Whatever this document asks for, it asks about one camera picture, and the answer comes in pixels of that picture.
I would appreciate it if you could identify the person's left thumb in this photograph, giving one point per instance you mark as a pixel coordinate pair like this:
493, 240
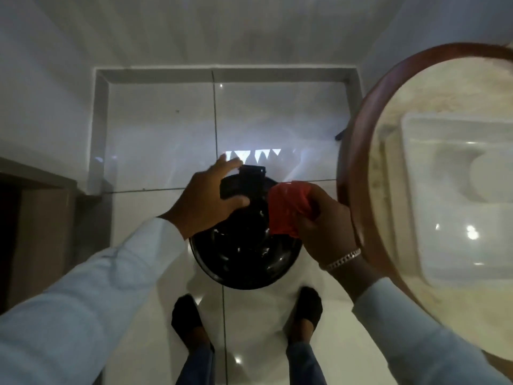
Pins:
236, 202

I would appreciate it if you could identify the person's left leg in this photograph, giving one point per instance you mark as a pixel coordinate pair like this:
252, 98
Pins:
197, 366

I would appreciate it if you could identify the person's right forearm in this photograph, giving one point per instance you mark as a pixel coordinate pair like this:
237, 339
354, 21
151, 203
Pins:
412, 328

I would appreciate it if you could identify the person's left hand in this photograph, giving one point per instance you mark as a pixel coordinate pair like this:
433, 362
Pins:
198, 202

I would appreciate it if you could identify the person's left forearm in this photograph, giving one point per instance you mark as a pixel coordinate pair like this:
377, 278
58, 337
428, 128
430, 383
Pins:
92, 300

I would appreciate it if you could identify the person's right thumb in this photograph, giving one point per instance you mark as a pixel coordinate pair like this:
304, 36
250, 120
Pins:
304, 226

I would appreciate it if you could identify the person's right leg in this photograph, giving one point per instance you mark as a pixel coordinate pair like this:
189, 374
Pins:
301, 364

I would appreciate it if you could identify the red cloth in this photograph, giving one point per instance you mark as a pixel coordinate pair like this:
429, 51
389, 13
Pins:
285, 208

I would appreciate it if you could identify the person's right hand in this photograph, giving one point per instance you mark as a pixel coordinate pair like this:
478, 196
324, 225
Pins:
330, 228

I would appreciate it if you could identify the black shoe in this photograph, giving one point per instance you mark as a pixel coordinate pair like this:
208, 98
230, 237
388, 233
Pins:
307, 312
186, 318

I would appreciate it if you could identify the white plastic container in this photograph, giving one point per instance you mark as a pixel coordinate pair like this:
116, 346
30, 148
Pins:
453, 196

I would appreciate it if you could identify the person's leg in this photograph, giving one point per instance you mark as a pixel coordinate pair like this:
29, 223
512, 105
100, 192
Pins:
301, 364
197, 366

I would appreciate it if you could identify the brown wooden door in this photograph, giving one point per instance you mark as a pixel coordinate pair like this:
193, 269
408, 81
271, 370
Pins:
36, 236

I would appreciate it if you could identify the black round pan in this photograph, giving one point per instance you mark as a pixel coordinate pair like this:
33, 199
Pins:
248, 252

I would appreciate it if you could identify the round table with wooden rim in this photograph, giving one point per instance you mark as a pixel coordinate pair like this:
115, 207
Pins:
362, 164

